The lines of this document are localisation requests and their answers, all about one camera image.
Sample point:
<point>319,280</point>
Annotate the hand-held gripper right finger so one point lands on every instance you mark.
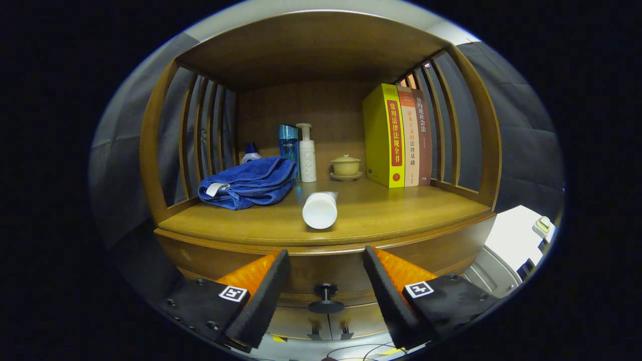
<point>388,298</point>

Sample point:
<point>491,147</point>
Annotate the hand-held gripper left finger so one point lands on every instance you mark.
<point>266,298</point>

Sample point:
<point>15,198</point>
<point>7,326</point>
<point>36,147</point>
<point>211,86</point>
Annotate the white tube with green print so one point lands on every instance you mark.
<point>319,210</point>

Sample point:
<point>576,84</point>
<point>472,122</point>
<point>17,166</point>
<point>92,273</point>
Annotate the wooden cabinet door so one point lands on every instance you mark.
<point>296,321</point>
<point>366,318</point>

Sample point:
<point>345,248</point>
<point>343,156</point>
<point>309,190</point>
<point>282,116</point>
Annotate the wooden countertop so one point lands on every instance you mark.
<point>391,210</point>

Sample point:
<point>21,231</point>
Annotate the white drawer unit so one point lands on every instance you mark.
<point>506,230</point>

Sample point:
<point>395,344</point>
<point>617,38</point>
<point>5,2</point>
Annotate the wooden cabinet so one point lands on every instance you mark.
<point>311,50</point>

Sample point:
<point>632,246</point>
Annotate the blue folded towel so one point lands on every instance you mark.
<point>251,183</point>

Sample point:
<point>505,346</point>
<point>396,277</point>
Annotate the beige saucer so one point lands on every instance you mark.
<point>346,178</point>

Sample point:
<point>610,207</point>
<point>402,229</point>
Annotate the beige lidded teacup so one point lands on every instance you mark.
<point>346,166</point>

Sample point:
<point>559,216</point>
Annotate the small black object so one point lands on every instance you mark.
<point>526,268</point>

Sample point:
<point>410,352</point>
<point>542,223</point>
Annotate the small white blue-capped bottle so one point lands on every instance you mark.
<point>251,156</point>

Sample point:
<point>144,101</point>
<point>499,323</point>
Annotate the white pump bottle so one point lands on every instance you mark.
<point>307,160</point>

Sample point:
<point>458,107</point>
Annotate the cream and orange book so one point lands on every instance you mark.
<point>411,150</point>

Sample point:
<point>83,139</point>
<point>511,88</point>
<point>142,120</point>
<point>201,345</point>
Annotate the brown book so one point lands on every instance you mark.
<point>425,150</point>

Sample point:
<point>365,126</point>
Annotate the blue translucent bottle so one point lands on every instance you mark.
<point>288,145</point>

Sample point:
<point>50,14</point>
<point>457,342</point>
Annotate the thick yellow book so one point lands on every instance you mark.
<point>376,135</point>

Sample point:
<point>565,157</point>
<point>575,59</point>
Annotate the small white and yellow object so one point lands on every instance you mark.
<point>543,225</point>

